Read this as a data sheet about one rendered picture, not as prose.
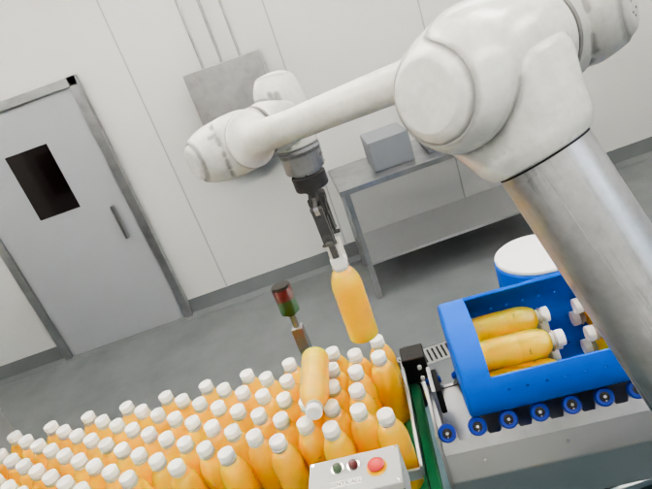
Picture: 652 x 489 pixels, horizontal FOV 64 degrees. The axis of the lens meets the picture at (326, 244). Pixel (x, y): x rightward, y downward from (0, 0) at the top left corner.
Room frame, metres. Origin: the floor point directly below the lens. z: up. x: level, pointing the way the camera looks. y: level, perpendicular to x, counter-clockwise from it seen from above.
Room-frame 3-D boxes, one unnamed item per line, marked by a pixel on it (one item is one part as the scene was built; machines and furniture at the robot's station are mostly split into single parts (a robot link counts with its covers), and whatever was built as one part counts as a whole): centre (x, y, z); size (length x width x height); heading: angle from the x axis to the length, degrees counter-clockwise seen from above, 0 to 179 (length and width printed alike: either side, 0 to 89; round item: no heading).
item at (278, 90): (1.08, 0.00, 1.81); 0.13 x 0.11 x 0.16; 127
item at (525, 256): (1.54, -0.66, 1.03); 0.28 x 0.28 x 0.01
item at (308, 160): (1.09, -0.01, 1.70); 0.09 x 0.09 x 0.06
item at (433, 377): (1.09, -0.14, 0.99); 0.10 x 0.02 x 0.12; 171
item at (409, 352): (1.29, -0.13, 0.95); 0.10 x 0.07 x 0.10; 171
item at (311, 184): (1.09, -0.02, 1.62); 0.08 x 0.07 x 0.09; 170
